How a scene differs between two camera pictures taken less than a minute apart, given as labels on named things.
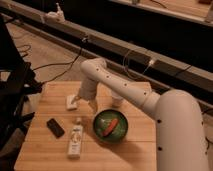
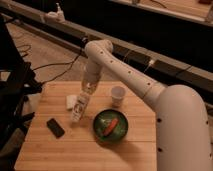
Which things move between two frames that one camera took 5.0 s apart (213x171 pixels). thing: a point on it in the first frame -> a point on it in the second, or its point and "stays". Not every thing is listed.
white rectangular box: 69,103 stays
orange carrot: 110,127 stays
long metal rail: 155,69 stays
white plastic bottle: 75,140 -> 79,107
